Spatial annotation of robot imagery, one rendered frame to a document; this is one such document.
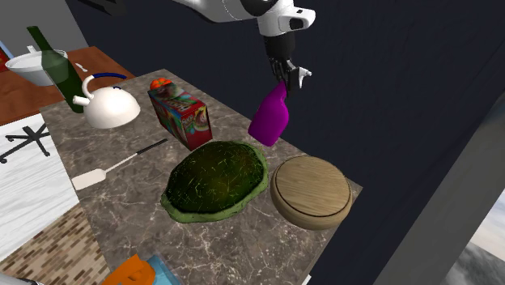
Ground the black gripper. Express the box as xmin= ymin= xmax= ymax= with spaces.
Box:
xmin=263 ymin=32 xmax=303 ymax=98

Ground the black office chair base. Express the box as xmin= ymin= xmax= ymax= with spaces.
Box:
xmin=0 ymin=124 xmax=52 ymax=164

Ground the red printed carton box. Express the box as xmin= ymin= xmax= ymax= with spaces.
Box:
xmin=147 ymin=83 xmax=213 ymax=152

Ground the orange blocky object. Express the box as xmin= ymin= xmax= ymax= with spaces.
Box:
xmin=100 ymin=253 xmax=157 ymax=285

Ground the white bowl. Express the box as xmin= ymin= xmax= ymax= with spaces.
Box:
xmin=4 ymin=45 xmax=69 ymax=87

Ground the light blue flat object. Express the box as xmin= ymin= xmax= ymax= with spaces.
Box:
xmin=146 ymin=254 xmax=183 ymax=285

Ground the brown wooden table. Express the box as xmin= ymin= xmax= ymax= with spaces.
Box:
xmin=0 ymin=45 xmax=136 ymax=126

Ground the green mossy dome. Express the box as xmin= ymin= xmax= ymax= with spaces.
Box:
xmin=160 ymin=140 xmax=270 ymax=224

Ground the white spatula with black handle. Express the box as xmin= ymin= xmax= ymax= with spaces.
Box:
xmin=71 ymin=138 xmax=168 ymax=192

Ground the round wooden bowl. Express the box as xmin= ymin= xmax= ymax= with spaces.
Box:
xmin=269 ymin=155 xmax=354 ymax=231

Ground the purple spray bottle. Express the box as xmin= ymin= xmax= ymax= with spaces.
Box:
xmin=247 ymin=66 xmax=313 ymax=148

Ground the dark green glass bottle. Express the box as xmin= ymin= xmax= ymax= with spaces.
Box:
xmin=26 ymin=25 xmax=86 ymax=115

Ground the white kettle with blue handle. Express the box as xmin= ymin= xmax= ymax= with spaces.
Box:
xmin=72 ymin=72 xmax=142 ymax=130

